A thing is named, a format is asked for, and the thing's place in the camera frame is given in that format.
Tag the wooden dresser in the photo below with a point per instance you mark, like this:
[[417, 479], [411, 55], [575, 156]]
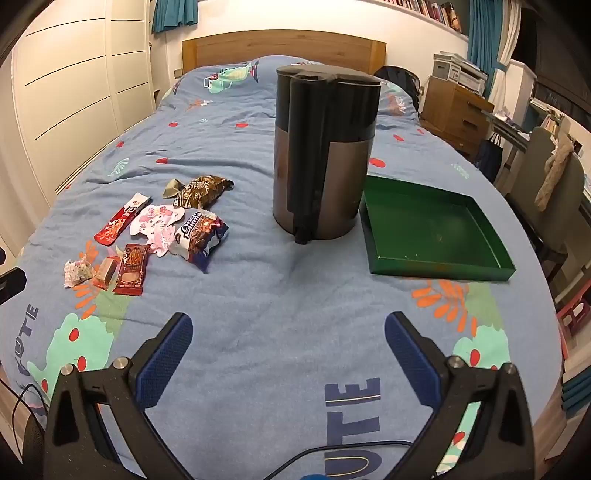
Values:
[[452, 110]]

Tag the grey desk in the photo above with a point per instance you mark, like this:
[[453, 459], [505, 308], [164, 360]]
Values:
[[510, 131]]

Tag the grey and black kettle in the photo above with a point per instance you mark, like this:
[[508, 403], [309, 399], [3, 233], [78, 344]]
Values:
[[323, 184]]

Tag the white brown snack packet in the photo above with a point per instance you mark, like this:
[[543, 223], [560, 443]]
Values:
[[198, 235]]

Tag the white floral candy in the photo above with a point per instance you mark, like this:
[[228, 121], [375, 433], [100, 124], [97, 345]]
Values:
[[77, 272]]

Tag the green tray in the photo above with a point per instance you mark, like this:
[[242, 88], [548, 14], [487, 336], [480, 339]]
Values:
[[429, 226]]

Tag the beige plush toy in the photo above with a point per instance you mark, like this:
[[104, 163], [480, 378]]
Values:
[[551, 175]]

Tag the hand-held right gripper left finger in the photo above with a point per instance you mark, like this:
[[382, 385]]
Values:
[[166, 355]]

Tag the teal curtain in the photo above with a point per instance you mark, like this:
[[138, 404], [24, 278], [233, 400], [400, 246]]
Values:
[[173, 11], [480, 27]]

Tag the red and white snack packet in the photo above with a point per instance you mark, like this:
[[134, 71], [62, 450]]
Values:
[[115, 226]]

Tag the olive candy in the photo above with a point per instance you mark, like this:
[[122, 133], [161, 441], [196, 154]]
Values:
[[171, 188]]

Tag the pink cartoon snack packet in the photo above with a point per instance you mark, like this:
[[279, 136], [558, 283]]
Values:
[[154, 221]]

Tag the navy shopping bag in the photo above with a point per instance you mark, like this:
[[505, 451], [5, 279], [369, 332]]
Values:
[[487, 157]]

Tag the blue printed blanket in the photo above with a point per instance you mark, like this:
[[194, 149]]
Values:
[[277, 300]]

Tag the wooden headboard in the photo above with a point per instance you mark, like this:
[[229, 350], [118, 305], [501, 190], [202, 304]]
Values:
[[277, 46]]

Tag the grey chair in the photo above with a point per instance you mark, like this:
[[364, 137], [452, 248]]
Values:
[[531, 184]]

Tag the white printer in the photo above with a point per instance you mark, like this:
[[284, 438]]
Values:
[[457, 69]]

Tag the black backpack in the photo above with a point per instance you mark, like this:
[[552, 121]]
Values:
[[401, 78]]

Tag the brown patterned snack packet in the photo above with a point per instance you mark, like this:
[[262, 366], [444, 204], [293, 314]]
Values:
[[203, 191]]

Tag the row of books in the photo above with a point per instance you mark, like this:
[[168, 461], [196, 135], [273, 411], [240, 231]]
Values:
[[438, 9]]

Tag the pink stool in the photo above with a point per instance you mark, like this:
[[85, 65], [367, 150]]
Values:
[[575, 314]]

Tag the white wardrobe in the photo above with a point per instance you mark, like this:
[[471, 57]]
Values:
[[69, 92]]

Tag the dark red snack packet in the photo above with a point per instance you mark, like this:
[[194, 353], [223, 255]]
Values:
[[131, 272]]

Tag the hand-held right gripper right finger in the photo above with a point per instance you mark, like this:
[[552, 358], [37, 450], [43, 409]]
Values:
[[411, 355]]

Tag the small brown candy bar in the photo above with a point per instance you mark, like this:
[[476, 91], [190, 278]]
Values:
[[105, 273]]

